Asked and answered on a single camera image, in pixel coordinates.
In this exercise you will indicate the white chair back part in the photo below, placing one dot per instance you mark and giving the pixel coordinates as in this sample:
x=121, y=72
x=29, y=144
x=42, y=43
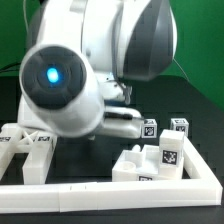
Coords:
x=39, y=145

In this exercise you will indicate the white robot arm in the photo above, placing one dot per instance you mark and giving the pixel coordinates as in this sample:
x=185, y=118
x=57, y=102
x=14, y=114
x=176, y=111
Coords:
x=79, y=54

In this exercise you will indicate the white U-shaped frame obstacle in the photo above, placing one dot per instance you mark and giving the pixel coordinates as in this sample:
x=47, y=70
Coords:
x=201, y=188

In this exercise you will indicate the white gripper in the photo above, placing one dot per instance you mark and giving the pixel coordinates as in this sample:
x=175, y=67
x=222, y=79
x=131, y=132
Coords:
x=120, y=122

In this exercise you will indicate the white chair seat part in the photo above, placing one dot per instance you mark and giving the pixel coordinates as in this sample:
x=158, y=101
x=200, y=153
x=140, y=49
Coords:
x=148, y=164

